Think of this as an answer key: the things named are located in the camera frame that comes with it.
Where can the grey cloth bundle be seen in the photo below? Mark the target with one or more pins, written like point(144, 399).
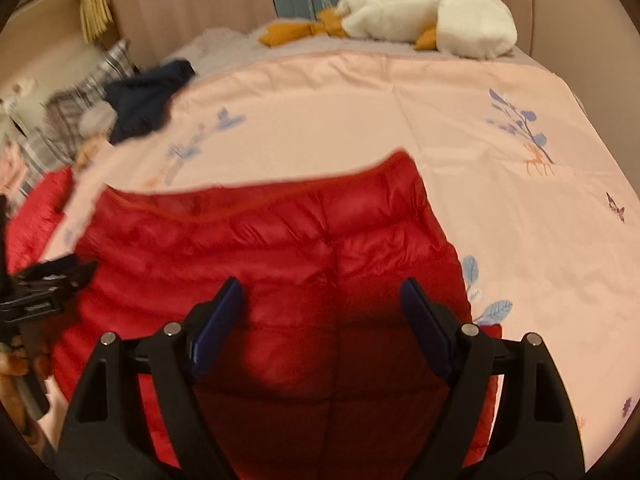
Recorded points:
point(97, 117)

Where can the beige hanging tassel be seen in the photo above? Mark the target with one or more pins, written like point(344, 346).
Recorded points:
point(96, 10)

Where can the small plush toys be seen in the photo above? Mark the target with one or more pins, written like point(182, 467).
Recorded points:
point(15, 95)

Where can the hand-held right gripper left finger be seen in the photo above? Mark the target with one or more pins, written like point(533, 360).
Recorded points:
point(220, 322)

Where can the grey bed sheet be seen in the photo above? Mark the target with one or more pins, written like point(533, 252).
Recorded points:
point(235, 40)

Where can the pile of pink clothes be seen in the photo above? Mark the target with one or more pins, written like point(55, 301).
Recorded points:
point(11, 165)

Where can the navy blue garment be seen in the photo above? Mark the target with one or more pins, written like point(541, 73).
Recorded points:
point(145, 97)

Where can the beige padded headboard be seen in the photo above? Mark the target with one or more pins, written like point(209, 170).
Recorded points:
point(45, 65)

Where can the coral red down jacket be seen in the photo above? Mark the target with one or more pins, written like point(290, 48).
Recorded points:
point(37, 215)

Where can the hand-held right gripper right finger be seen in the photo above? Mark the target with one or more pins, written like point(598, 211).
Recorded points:
point(425, 325)

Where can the small orange-haired doll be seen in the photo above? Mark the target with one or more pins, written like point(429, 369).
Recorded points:
point(90, 151)

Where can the small plaid pillow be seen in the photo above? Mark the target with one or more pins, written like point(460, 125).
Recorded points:
point(55, 135)

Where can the white goose plush toy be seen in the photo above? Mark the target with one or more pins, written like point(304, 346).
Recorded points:
point(425, 12)

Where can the pink printed blanket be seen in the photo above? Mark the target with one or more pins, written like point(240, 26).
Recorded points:
point(525, 210)

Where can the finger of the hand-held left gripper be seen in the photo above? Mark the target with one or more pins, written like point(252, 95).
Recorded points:
point(60, 270)

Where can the person's left hand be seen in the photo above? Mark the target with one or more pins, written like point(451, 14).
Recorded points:
point(14, 360)

